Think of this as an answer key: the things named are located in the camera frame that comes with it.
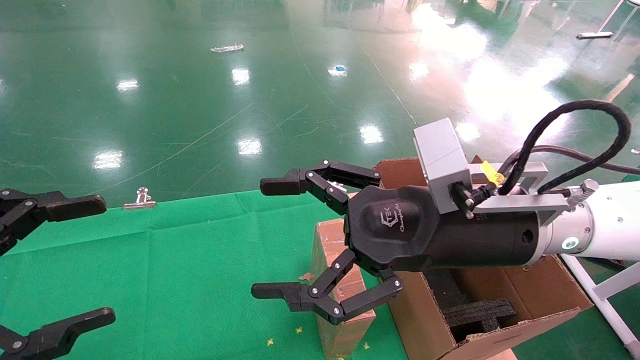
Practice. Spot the green table cloth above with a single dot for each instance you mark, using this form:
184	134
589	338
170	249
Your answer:
175	275

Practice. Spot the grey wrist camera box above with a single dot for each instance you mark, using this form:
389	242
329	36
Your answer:
440	150

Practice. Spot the large open cardboard carton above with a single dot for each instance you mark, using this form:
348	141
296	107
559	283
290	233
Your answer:
545	295

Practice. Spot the black foam insert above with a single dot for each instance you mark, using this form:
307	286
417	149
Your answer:
480	316

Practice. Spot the small cardboard scrap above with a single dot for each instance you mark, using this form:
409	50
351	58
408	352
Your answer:
305	276

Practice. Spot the silver binder clip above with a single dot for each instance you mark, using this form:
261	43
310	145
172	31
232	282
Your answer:
142	202

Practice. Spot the white pipe frame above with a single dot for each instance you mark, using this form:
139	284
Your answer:
607	310

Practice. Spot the grey metal camera bracket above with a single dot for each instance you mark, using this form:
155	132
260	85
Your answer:
520	201

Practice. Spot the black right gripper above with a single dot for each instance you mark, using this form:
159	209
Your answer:
400	225

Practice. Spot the small long cardboard box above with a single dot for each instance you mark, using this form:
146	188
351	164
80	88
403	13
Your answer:
327	240

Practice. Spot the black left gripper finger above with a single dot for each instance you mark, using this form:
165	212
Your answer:
65	206
55	334

